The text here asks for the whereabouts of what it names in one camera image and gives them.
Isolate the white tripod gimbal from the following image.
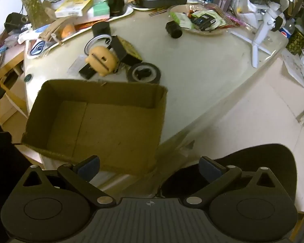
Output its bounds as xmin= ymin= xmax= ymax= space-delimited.
xmin=230 ymin=0 xmax=292 ymax=68

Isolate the small black clip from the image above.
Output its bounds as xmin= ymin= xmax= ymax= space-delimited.
xmin=136 ymin=67 xmax=151 ymax=79

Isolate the green wet wipes pack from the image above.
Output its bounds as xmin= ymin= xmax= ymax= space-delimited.
xmin=171 ymin=12 xmax=193 ymax=28

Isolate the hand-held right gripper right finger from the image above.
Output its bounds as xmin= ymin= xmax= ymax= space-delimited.
xmin=182 ymin=156 xmax=282 ymax=208

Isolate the white tray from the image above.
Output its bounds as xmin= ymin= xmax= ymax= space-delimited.
xmin=24 ymin=5 xmax=134 ymax=56

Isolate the pink pump bottle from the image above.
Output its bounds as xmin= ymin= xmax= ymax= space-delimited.
xmin=218 ymin=0 xmax=231 ymax=12

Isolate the white plastic bag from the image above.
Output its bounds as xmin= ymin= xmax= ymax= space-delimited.
xmin=234 ymin=0 xmax=256 ymax=14

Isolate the wooden chair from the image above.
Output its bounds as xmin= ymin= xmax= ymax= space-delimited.
xmin=0 ymin=52 xmax=28 ymax=122

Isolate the amber tape roll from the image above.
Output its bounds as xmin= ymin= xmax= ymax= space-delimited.
xmin=85 ymin=34 xmax=112 ymax=55

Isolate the black box with yellow label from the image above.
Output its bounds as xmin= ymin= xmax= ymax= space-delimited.
xmin=111 ymin=36 xmax=143 ymax=66

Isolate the black chair seat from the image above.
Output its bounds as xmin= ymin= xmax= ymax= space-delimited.
xmin=160 ymin=144 xmax=297 ymax=200

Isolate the green tissue pack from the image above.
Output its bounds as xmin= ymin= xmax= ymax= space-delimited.
xmin=92 ymin=1 xmax=110 ymax=16

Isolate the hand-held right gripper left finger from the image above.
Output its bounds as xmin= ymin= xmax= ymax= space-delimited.
xmin=20 ymin=155 xmax=116 ymax=210

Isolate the black tube adapter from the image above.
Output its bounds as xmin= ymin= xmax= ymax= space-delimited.
xmin=166 ymin=20 xmax=183 ymax=39

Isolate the black bag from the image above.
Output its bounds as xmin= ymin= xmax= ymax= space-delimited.
xmin=4 ymin=13 xmax=28 ymax=29

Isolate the yellow white medicine box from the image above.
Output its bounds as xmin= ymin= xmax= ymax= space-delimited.
xmin=55 ymin=0 xmax=94 ymax=18

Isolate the white plate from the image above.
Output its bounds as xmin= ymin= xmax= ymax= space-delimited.
xmin=130 ymin=1 xmax=155 ymax=11

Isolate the black tape roll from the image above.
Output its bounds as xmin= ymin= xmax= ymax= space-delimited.
xmin=127 ymin=62 xmax=162 ymax=84

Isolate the glass vase with dried flowers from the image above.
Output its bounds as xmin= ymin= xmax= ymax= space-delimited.
xmin=14 ymin=0 xmax=54 ymax=28

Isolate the blue-edged white mask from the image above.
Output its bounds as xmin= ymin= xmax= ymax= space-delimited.
xmin=28 ymin=40 xmax=59 ymax=57

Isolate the brown cardboard box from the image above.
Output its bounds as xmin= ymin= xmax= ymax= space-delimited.
xmin=21 ymin=79 xmax=168 ymax=175

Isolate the blue label soda bottle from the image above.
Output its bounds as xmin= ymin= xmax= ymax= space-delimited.
xmin=279 ymin=18 xmax=296 ymax=39

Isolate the clear glass bowl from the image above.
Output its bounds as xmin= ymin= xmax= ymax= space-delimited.
xmin=167 ymin=4 xmax=234 ymax=35

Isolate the small black block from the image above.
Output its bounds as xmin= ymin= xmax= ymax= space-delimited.
xmin=78 ymin=64 xmax=100 ymax=79

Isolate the red printed packet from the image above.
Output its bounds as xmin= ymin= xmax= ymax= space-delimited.
xmin=75 ymin=21 xmax=102 ymax=31

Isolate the black round container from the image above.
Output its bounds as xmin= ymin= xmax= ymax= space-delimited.
xmin=92 ymin=21 xmax=111 ymax=36

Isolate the pale leaf-print wipes pack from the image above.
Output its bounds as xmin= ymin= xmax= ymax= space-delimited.
xmin=193 ymin=10 xmax=227 ymax=28

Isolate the small black printed box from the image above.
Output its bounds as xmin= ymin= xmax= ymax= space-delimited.
xmin=191 ymin=14 xmax=216 ymax=29

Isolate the beige cloth pouch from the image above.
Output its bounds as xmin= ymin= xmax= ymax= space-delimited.
xmin=39 ymin=17 xmax=78 ymax=41

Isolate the clear plastic case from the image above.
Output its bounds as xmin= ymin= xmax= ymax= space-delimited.
xmin=68 ymin=55 xmax=88 ymax=76

